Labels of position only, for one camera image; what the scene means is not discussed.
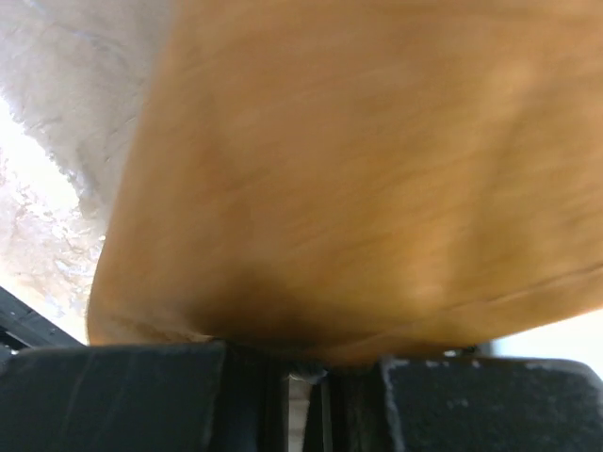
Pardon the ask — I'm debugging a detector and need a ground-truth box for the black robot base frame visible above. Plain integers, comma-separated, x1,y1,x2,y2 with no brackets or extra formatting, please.
0,287,83,362

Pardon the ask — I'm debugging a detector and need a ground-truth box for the brown Trader Joe's tote bag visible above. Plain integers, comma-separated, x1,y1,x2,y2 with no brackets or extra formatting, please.
87,1,602,363

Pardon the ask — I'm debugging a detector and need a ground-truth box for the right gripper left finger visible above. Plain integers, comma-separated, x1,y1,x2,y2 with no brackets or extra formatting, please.
1,341,287,451

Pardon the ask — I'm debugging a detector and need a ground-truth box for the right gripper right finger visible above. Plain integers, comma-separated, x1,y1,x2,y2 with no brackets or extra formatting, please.
303,357,602,452

